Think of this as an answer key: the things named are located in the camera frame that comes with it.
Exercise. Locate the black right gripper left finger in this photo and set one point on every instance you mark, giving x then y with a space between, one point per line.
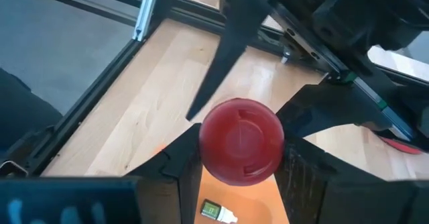
100 200

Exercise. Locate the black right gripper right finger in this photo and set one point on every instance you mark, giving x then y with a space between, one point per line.
335 200

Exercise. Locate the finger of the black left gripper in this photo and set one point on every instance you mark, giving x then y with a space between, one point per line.
328 106
234 33

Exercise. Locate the large bottle pink cap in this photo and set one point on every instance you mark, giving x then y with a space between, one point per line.
241 143

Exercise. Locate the small green dropper bottle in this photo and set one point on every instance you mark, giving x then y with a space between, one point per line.
211 210

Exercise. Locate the translucent orange plastic bin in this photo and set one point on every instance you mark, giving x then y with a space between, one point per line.
251 204

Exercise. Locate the black aluminium table frame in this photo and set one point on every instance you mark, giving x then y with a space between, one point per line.
80 108

